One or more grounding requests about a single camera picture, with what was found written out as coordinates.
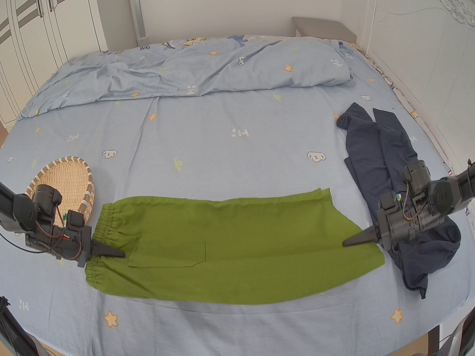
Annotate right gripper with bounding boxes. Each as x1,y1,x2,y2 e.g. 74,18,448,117
375,205,445,253

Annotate white wardrobe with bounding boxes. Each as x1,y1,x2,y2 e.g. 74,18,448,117
0,0,108,125

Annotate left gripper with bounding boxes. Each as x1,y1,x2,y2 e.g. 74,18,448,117
24,225,94,270

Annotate dark blue garment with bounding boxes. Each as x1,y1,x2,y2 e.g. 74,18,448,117
336,102,462,300

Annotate grey bedside table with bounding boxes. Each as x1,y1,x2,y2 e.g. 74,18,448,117
291,16,357,44

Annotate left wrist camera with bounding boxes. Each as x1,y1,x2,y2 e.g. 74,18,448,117
66,210,85,233

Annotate grey vertical pipe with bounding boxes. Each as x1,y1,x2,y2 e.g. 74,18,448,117
125,0,150,46

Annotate black cable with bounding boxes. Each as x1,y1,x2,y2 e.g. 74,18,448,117
0,233,27,253

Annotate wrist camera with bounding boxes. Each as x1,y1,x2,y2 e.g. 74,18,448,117
377,192,404,216
66,210,85,233

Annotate round woven basket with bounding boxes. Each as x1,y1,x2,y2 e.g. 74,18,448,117
25,156,95,225

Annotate pale blue quilt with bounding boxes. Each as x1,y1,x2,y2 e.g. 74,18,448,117
17,34,355,119

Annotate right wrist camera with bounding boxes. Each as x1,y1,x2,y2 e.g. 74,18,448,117
377,192,404,216

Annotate green trousers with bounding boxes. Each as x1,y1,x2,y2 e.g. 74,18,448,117
85,188,385,306

